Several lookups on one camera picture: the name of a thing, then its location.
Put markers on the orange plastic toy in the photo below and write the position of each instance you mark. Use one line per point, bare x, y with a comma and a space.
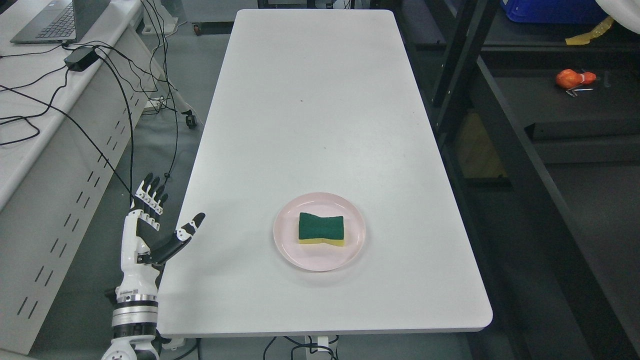
568, 78

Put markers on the white side desk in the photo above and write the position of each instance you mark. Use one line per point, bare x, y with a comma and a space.
55, 169

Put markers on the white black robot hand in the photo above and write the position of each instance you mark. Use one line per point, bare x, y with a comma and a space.
139, 259

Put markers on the grey laptop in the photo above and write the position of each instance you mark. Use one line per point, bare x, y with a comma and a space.
61, 21

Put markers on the yellow tape strip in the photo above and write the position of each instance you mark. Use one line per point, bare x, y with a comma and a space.
594, 33

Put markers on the black power adapter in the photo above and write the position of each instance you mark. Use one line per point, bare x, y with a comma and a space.
81, 58

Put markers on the white rectangular table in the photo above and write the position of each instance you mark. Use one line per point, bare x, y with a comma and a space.
320, 101

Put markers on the pink round plate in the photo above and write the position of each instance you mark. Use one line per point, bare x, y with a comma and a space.
319, 257

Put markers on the green yellow sponge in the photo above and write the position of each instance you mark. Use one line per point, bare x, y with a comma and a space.
314, 229

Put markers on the blue plastic bin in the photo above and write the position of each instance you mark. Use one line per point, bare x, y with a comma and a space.
581, 12

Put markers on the black metal shelf rack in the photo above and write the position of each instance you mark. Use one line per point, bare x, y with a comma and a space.
547, 179

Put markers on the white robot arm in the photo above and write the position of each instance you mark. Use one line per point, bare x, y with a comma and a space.
134, 328

